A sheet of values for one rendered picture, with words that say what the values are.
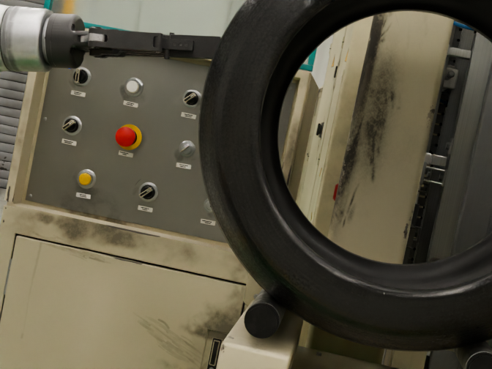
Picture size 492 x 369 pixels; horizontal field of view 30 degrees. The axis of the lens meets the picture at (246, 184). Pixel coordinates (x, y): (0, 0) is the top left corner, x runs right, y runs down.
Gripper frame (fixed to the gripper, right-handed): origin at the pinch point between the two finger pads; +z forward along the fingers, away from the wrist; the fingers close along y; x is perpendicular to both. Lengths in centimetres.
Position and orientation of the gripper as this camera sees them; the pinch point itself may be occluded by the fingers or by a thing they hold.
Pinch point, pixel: (195, 47)
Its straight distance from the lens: 127.4
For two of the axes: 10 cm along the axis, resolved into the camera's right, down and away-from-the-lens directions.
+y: 1.2, -0.3, 9.9
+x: -0.6, 10.0, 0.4
